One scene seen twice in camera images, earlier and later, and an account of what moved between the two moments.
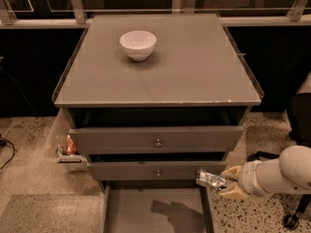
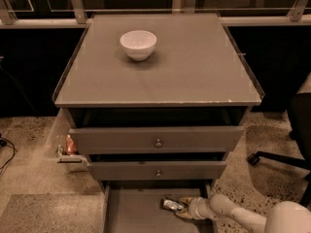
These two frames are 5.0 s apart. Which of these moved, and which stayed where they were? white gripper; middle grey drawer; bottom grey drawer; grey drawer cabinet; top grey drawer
Moved: white gripper
Stayed: bottom grey drawer; grey drawer cabinet; middle grey drawer; top grey drawer
